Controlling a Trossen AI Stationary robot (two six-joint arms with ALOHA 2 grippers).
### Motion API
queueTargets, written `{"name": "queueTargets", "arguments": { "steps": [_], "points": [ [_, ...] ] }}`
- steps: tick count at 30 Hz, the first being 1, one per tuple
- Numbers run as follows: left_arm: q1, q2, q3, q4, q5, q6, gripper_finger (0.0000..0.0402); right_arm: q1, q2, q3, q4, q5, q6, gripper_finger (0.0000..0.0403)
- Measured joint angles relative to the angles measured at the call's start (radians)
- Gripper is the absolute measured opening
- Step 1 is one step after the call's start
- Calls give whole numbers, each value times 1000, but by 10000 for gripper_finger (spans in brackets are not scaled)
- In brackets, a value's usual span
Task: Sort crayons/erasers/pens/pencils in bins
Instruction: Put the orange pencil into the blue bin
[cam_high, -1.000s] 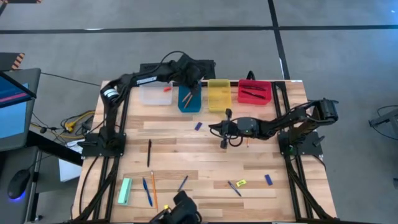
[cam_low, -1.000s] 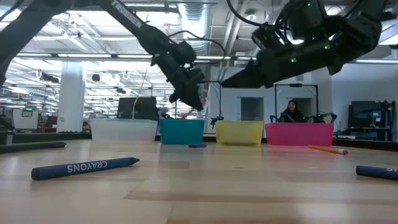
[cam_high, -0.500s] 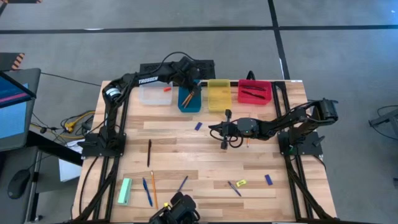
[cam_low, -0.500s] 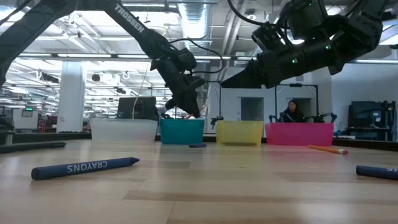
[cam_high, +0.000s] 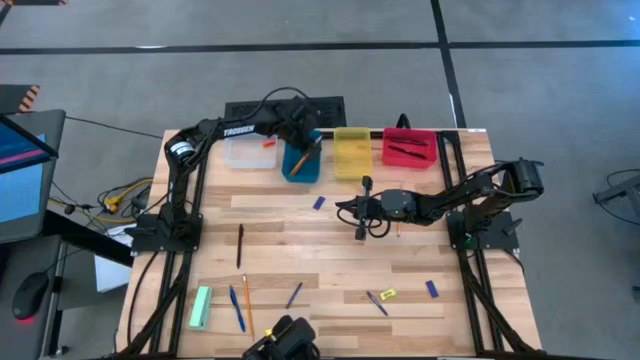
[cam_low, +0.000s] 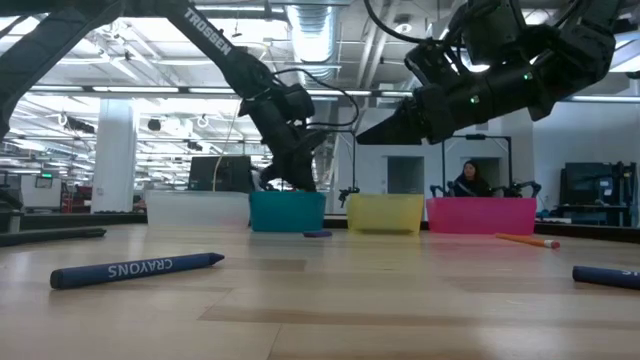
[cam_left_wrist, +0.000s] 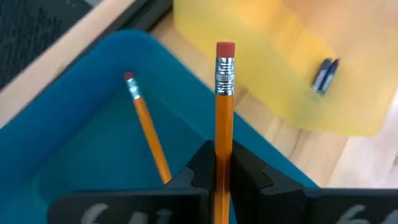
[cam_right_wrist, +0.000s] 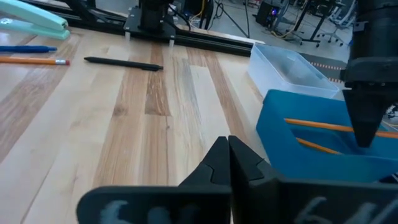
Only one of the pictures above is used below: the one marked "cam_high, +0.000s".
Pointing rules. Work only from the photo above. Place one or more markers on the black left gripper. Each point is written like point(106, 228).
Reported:
point(300, 122)

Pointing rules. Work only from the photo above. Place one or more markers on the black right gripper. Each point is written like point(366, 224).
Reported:
point(372, 205)

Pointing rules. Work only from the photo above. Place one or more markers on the orange pencil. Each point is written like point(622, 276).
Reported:
point(399, 230)
point(248, 307)
point(300, 164)

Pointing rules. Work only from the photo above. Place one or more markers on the orange eraser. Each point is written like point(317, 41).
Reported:
point(270, 144)

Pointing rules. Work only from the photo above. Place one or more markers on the black pen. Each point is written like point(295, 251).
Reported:
point(407, 152)

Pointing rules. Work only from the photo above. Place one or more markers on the blue crayon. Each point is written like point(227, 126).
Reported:
point(377, 303)
point(294, 295)

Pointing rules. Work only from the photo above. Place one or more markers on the black bar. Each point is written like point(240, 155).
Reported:
point(240, 245)

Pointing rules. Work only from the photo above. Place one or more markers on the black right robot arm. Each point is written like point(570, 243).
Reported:
point(450, 197)

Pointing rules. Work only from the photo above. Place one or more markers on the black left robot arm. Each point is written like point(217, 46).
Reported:
point(240, 131)

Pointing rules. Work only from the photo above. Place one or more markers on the teal plastic bin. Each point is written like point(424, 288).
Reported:
point(312, 170)

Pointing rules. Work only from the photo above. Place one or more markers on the blue eraser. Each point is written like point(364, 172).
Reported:
point(319, 203)
point(432, 289)

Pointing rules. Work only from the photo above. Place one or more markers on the black keyboard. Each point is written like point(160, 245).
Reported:
point(330, 112)

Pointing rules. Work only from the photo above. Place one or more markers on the yellow plastic bin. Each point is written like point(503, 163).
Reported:
point(352, 155)

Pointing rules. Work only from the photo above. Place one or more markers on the pink plastic bin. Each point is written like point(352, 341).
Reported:
point(400, 162)

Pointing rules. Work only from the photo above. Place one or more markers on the clear plastic bin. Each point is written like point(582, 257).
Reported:
point(245, 155)

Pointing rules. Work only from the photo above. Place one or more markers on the black rounded object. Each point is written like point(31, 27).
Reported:
point(403, 121)

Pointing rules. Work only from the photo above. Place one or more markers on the yellow eraser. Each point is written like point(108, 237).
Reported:
point(388, 294)

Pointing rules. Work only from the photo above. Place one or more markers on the blue pen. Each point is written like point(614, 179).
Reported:
point(237, 308)

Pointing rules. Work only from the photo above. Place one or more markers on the mint green eraser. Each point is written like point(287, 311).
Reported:
point(201, 307)

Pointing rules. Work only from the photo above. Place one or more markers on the white paper sheet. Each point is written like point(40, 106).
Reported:
point(112, 272)

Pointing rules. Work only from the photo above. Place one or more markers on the grey metal stand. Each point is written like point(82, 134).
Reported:
point(620, 192)

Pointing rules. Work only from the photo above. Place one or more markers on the black orange striped panel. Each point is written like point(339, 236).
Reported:
point(27, 97)

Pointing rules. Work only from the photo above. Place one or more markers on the laptop with blue screen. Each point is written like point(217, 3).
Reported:
point(25, 190)

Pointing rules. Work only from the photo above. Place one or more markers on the black computer mouse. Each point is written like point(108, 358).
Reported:
point(30, 295)

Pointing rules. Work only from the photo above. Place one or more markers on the grey side desk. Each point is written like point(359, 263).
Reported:
point(10, 260)

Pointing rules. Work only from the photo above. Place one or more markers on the black aluminium table frame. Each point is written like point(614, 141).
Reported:
point(443, 170)

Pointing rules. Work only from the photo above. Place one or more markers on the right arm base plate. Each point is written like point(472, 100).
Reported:
point(500, 237)

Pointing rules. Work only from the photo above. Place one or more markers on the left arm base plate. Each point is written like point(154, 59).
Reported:
point(145, 240)

